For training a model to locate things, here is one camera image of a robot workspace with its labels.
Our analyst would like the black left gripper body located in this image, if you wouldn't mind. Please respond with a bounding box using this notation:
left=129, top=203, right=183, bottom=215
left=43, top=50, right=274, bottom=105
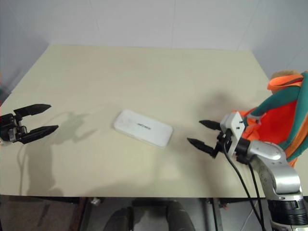
left=0, top=113, right=29, bottom=143

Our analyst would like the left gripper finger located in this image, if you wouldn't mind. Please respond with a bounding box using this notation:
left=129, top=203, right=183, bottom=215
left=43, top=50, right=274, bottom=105
left=20, top=125, right=59, bottom=145
left=13, top=103, right=52, bottom=122

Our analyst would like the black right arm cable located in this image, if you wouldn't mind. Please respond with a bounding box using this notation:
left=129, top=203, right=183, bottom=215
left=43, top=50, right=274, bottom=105
left=222, top=139, right=265, bottom=231
left=247, top=162, right=267, bottom=231

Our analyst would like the white floor cable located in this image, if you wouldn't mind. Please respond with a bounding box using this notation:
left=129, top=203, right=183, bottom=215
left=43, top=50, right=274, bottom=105
left=244, top=208, right=256, bottom=226

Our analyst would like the white rectangular box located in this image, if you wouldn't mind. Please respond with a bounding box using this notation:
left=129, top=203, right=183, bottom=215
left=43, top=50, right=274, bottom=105
left=113, top=109, right=174, bottom=149

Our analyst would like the dark rounded shape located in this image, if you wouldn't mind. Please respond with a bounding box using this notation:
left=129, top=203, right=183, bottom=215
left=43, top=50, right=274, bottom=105
left=165, top=201, right=196, bottom=231

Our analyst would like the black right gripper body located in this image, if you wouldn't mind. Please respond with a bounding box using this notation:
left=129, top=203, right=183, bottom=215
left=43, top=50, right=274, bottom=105
left=216, top=128, right=234, bottom=154

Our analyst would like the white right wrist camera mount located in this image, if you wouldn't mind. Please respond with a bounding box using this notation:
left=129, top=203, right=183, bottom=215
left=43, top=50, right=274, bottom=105
left=220, top=111, right=247, bottom=157

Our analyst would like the orange and teal bag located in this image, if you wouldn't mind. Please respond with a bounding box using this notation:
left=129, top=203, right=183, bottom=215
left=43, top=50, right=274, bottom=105
left=242, top=69, right=308, bottom=169

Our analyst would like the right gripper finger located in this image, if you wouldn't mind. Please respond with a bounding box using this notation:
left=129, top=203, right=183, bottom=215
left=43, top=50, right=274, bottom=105
left=187, top=138, right=220, bottom=159
left=199, top=120, right=221, bottom=132

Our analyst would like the black table frame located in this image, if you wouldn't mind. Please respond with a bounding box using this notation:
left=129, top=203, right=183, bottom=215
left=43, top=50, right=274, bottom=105
left=0, top=195, right=268, bottom=231

